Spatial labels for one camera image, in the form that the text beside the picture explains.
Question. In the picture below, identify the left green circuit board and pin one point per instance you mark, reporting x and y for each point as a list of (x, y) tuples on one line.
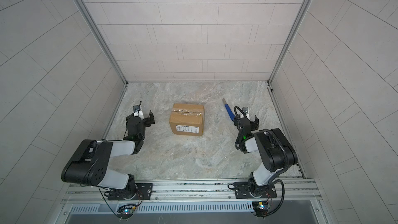
[(127, 209)]

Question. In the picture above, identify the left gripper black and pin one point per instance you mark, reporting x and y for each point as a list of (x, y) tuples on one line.
[(144, 121)]

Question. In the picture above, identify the aluminium mounting rail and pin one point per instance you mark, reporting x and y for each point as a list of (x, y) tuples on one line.
[(292, 188)]

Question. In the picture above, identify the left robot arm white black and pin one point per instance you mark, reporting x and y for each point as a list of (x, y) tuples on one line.
[(88, 166)]

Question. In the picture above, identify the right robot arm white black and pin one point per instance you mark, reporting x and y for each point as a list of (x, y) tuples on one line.
[(276, 153)]

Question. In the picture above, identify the right green circuit board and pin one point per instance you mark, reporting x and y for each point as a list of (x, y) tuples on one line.
[(260, 208)]

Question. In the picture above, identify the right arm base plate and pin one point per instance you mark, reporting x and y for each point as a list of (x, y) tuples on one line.
[(249, 190)]

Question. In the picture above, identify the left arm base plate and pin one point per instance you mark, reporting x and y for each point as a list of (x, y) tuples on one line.
[(140, 191)]

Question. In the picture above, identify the green circuit board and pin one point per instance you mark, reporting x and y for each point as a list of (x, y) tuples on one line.
[(127, 209), (260, 208)]

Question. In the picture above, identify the brown cardboard express box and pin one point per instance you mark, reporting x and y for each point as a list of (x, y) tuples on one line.
[(187, 119)]

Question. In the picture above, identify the white ventilation grille strip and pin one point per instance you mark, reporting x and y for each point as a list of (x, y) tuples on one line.
[(167, 207)]

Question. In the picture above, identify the right aluminium corner post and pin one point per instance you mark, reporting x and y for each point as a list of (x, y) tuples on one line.
[(295, 27)]

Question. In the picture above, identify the blue utility knife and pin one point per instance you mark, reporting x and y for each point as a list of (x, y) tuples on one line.
[(230, 113)]

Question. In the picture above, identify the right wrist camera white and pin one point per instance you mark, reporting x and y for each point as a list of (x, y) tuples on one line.
[(246, 111)]

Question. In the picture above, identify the aluminium corner post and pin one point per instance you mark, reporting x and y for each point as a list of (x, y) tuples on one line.
[(99, 37), (295, 27)]

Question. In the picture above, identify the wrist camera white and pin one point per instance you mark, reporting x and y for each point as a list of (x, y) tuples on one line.
[(138, 110), (246, 111)]

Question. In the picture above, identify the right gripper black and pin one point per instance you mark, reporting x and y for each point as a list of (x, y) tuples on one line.
[(246, 121)]

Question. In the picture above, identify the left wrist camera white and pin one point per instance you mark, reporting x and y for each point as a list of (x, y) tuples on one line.
[(138, 110)]

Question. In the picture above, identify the left aluminium corner post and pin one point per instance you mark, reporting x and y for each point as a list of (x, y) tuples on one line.
[(99, 37)]

